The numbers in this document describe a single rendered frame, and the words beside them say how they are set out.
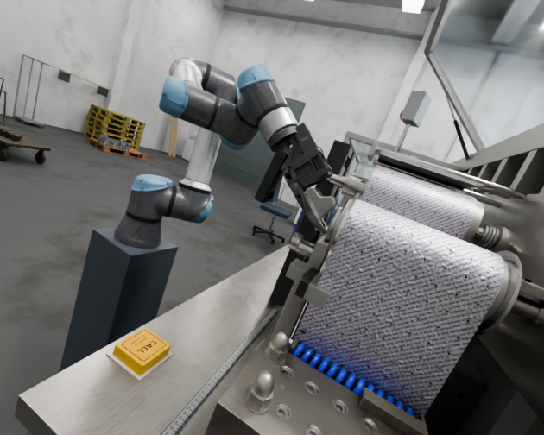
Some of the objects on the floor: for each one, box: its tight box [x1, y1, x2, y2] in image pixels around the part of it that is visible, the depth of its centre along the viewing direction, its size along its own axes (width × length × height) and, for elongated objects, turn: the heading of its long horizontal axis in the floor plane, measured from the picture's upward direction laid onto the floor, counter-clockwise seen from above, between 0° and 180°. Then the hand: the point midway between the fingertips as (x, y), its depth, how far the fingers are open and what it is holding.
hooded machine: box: [182, 131, 198, 162], centre depth 1109 cm, size 64×54×125 cm
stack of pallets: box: [84, 104, 146, 151], centre depth 834 cm, size 131×90×93 cm
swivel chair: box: [252, 179, 292, 244], centre depth 469 cm, size 67×64×116 cm
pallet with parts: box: [87, 134, 147, 161], centre depth 737 cm, size 121×88×34 cm
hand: (319, 228), depth 54 cm, fingers closed, pressing on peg
